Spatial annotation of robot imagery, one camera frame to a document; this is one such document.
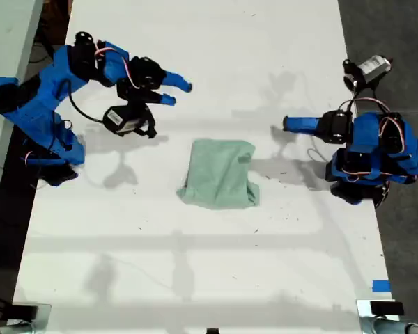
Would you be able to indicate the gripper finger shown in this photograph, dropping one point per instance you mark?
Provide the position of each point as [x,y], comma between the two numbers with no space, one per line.
[162,98]
[176,80]

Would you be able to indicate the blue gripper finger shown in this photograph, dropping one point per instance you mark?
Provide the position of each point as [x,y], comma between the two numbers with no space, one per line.
[301,125]

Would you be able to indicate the pale green T-shirt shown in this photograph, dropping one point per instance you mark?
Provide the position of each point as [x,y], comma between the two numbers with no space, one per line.
[217,174]

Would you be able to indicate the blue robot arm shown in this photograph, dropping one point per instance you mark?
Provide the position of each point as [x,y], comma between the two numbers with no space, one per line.
[379,156]
[52,101]

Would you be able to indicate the white side table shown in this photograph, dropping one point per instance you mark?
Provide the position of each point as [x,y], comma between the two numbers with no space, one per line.
[7,38]

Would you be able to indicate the square blue tape piece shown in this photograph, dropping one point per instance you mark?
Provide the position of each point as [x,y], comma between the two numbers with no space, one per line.
[381,286]

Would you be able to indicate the small black box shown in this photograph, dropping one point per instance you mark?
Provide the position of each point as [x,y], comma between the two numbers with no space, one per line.
[24,312]
[386,308]

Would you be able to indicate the grey metal pipe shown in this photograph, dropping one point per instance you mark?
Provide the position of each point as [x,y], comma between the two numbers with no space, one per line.
[7,328]
[397,327]

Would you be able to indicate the small black table edge clip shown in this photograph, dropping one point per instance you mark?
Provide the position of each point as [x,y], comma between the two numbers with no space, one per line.
[212,331]

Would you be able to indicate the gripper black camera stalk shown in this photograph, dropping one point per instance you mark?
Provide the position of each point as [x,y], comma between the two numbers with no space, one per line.
[147,121]
[351,76]

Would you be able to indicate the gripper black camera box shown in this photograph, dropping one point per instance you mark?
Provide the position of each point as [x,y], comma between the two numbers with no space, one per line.
[374,67]
[120,120]

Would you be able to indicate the metal table clamp bracket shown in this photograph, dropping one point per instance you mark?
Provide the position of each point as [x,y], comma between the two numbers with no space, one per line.
[43,318]
[364,313]

